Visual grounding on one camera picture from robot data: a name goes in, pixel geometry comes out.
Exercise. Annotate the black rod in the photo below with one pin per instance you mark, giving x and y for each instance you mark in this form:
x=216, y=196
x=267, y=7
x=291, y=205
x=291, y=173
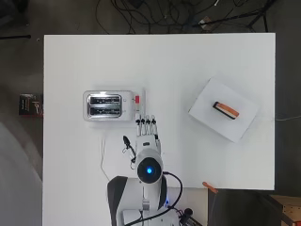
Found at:
x=15, y=37

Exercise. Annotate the orange clamp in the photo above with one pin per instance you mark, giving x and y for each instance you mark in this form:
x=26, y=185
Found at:
x=209, y=186

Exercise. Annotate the steel toaster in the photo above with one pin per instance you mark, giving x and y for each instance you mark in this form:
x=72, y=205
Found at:
x=105, y=105

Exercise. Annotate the wooden box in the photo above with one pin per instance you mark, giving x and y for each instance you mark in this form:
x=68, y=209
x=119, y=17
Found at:
x=288, y=207

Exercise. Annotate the large white flat box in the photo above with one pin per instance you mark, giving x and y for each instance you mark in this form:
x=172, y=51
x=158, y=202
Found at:
x=219, y=122

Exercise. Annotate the black tripod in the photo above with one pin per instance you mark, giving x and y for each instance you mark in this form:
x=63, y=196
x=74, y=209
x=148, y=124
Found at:
x=232, y=18

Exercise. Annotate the black block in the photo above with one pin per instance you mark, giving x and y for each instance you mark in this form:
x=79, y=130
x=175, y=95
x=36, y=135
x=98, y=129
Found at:
x=215, y=105

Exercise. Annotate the orange block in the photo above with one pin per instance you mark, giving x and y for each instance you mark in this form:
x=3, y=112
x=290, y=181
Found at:
x=229, y=109

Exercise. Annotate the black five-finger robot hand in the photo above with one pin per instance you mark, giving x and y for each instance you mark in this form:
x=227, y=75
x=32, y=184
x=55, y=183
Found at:
x=147, y=139

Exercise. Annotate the black box with red print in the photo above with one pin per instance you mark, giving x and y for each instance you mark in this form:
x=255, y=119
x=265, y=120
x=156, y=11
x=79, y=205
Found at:
x=29, y=105

